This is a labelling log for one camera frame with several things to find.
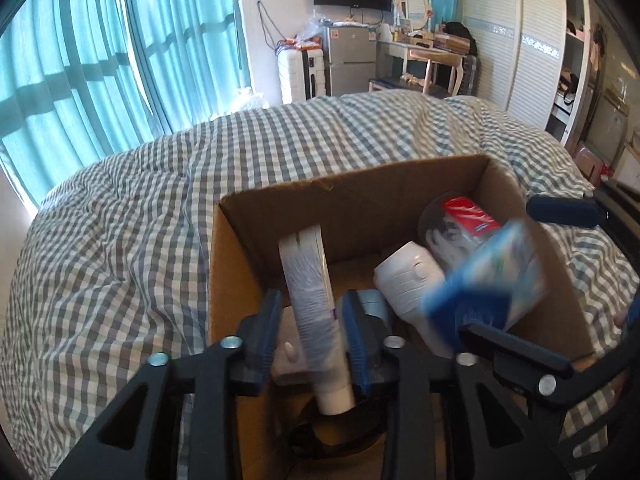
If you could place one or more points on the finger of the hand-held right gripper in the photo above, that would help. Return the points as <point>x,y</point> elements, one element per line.
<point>560,210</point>
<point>520,355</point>

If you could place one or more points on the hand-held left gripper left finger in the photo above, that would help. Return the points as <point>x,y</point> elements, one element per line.
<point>265,355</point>

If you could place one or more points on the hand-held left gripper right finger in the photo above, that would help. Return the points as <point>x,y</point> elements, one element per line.
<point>360,355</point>

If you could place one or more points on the blue packet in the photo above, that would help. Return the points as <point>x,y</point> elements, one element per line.
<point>505,270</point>

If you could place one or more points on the white brush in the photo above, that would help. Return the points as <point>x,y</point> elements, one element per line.
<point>312,285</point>

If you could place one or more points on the clear bottle red label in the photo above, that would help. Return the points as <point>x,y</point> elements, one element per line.
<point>465,215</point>

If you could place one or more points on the brown cardboard box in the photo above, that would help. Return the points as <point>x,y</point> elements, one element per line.
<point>350,210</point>

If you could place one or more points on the pink stool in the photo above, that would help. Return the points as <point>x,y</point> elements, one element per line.
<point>590,157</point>

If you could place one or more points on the white sliding-door wardrobe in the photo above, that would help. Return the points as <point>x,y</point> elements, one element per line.
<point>530,60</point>

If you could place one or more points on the grey checked blanket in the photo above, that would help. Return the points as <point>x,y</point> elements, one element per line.
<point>125,235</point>

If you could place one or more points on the wooden chair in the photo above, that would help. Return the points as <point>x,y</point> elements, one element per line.
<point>432,55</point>

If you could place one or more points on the black bag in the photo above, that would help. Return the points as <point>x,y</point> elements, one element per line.
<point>457,32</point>

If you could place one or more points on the black low stool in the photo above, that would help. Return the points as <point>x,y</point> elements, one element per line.
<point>385,84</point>

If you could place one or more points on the white dressing table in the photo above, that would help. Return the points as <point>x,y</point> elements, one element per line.
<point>395,50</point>

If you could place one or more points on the white oval mirror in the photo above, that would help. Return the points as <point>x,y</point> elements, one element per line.
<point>415,2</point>

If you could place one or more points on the clear plastic bag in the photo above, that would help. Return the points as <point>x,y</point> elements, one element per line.
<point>247,100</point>

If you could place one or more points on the silver fridge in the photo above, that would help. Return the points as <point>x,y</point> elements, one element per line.
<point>350,60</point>

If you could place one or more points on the white suitcase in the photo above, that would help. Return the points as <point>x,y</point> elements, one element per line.
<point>295,75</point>

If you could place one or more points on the crumpled plastic bag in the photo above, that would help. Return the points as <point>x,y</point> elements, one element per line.
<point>312,27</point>

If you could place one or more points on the wide teal curtain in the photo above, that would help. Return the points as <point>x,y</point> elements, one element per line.
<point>60,85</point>

